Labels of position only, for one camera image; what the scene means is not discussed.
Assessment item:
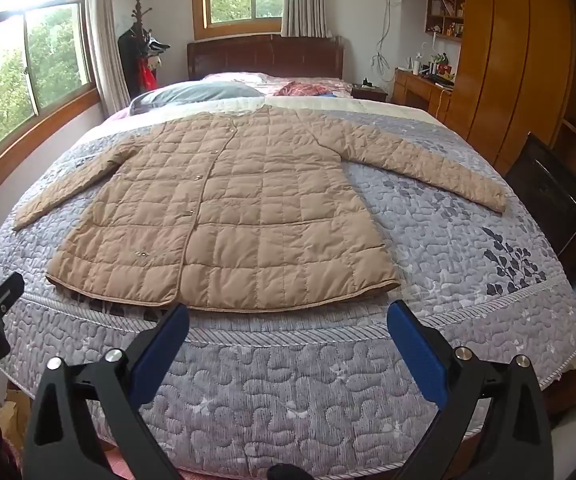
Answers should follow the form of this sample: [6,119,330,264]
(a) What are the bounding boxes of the row of shelf ornaments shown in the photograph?
[429,0,465,37]

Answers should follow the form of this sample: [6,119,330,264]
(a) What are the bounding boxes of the wooden wardrobe unit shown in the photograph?
[402,0,576,191]

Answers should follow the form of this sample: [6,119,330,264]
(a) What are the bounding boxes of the large wooden-framed window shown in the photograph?
[0,0,101,213]

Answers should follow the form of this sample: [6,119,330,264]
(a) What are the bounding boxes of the wooden desk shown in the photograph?
[392,67,455,122]

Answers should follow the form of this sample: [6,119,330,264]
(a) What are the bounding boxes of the grey pillow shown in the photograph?
[128,82,265,116]

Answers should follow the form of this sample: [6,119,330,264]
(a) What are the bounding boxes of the black and white hanging bag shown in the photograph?
[142,35,171,59]

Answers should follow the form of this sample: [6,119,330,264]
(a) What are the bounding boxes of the white wall cables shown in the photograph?
[372,0,399,69]

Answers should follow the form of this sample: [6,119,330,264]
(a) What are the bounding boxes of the beige curtain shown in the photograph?
[85,0,131,113]

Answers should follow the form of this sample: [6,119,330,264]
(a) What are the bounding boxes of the red hanging bag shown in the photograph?
[138,57,159,95]

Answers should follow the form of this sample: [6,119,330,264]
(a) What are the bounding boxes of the tan quilted coat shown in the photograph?
[12,106,508,313]

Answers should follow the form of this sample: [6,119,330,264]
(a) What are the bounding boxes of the cardboard box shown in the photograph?
[0,385,33,461]

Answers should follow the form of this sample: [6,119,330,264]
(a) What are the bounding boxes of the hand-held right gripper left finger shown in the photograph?
[24,304,191,480]

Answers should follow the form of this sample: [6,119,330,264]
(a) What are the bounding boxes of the wooden nightstand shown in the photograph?
[350,85,389,104]

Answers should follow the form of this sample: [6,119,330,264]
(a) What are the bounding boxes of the pink bed skirt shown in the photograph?
[105,449,141,480]

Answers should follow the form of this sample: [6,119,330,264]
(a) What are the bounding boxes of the pink bed sheet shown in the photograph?
[98,110,136,126]

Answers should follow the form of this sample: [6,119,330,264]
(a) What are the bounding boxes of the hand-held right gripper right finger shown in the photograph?
[387,300,555,480]

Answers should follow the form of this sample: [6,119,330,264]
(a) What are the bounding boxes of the pink floral pillow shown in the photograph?
[274,81,351,98]
[203,72,289,86]

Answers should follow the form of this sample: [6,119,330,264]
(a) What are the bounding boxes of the wooden coat rack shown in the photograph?
[128,0,155,33]

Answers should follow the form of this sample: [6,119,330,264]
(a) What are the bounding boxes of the black chair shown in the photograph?
[504,132,576,257]

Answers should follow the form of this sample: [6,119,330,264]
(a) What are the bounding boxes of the dark wooden headboard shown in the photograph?
[187,35,345,82]

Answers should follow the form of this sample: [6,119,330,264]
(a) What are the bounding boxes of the grey patterned bed quilt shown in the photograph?
[0,95,576,478]

